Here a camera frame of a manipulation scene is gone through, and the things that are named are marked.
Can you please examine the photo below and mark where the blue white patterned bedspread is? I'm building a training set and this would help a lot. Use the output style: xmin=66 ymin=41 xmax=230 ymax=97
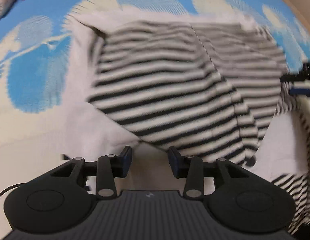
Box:
xmin=0 ymin=0 xmax=310 ymax=191

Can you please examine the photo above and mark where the black white striped garment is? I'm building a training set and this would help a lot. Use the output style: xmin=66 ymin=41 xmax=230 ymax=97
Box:
xmin=62 ymin=12 xmax=310 ymax=235

